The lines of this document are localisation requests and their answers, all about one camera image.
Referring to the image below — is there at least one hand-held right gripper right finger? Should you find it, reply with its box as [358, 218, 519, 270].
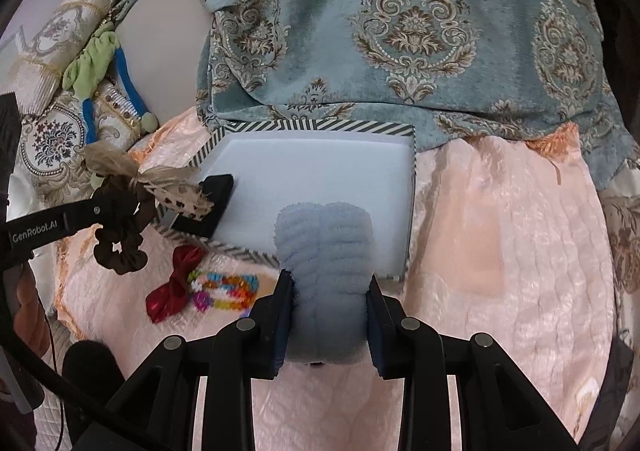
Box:
[365, 276, 571, 451]

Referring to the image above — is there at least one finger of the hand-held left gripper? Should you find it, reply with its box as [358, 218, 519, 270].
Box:
[67, 193, 151, 234]

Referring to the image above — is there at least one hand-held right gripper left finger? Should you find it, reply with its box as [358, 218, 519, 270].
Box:
[100, 270, 301, 451]

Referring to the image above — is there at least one brown scrunchie with leopard bow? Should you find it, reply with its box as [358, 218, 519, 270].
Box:
[82, 141, 217, 277]

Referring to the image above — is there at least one rainbow flower bead bracelet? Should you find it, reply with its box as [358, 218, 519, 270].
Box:
[187, 270, 261, 319]

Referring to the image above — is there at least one light blue fluffy headband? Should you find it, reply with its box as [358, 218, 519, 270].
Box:
[276, 201, 377, 365]

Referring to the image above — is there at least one red bow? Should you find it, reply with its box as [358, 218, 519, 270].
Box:
[146, 246, 205, 324]

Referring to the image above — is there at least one striped-rim white box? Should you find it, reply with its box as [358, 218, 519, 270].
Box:
[155, 120, 418, 283]

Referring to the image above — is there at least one person's left hand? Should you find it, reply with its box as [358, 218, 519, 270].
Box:
[12, 271, 53, 362]

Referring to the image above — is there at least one cream floral embroidered cushion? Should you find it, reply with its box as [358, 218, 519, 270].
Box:
[15, 81, 151, 212]

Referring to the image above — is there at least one pink quilted blanket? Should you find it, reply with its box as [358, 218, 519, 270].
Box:
[50, 106, 621, 451]

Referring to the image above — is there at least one green and blue plush toy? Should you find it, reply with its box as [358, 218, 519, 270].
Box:
[62, 21, 160, 146]

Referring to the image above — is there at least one plain cream sofa cushion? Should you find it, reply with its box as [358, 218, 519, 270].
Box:
[119, 0, 217, 128]

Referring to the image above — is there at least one white quilted cloth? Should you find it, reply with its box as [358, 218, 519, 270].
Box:
[27, 321, 71, 451]

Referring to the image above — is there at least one cream embroidered bolster cushion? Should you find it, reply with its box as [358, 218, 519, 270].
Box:
[10, 0, 121, 112]

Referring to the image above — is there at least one dark cloth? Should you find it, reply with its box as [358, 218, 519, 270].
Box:
[587, 331, 633, 451]

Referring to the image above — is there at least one cream floral cloth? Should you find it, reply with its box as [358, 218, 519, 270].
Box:
[599, 171, 640, 337]

